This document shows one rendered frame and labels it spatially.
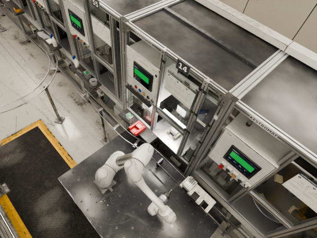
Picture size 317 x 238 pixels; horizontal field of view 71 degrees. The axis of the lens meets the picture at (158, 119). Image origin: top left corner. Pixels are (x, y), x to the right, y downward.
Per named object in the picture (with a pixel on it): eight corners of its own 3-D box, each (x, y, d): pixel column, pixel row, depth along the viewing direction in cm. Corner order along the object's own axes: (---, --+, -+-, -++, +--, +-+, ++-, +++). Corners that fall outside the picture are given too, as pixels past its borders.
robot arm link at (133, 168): (138, 184, 175) (147, 171, 183) (129, 171, 165) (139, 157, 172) (127, 180, 183) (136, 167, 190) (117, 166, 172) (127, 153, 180)
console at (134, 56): (125, 83, 231) (123, 46, 193) (145, 71, 244) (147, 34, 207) (152, 107, 216) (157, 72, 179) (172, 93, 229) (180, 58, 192)
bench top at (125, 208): (58, 179, 238) (57, 178, 235) (133, 126, 288) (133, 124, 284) (154, 309, 185) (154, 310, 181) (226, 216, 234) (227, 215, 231)
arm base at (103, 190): (105, 197, 229) (104, 195, 224) (92, 182, 237) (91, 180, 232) (119, 185, 237) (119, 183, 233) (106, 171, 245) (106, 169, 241)
